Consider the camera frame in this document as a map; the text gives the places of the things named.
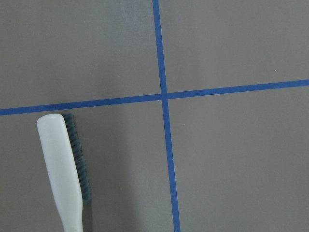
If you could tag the beige hand brush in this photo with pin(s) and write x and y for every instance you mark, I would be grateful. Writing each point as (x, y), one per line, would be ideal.
(66, 168)

